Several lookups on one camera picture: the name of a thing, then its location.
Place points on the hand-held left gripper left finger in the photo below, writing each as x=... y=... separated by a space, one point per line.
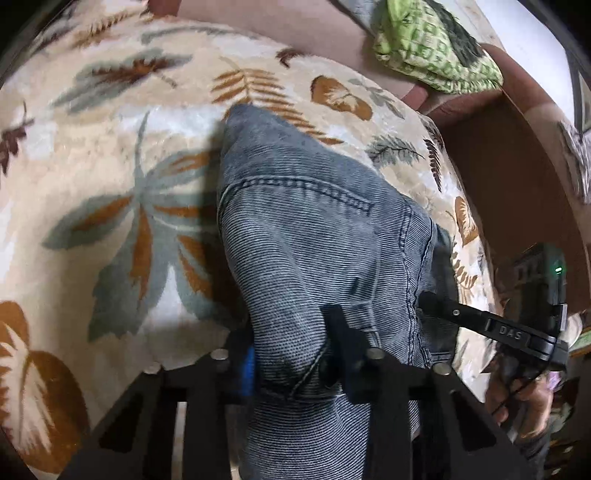
x=247 y=369

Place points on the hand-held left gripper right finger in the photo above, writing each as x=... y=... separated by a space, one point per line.
x=351 y=360

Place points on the grey-blue denim pants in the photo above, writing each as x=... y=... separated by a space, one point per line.
x=300 y=230

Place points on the leaf printed beige blanket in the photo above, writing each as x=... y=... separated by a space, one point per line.
x=92 y=161

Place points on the grey white patterned cloth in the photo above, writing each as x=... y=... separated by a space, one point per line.
x=577 y=161

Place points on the person's right hand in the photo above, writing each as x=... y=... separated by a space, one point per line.
x=512 y=401

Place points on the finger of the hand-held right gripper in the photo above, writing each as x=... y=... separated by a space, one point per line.
x=461 y=314

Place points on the green patterned cloth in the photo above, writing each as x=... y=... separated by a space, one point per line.
x=429 y=50

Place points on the brown upholstered bed frame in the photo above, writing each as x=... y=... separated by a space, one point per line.
x=508 y=184

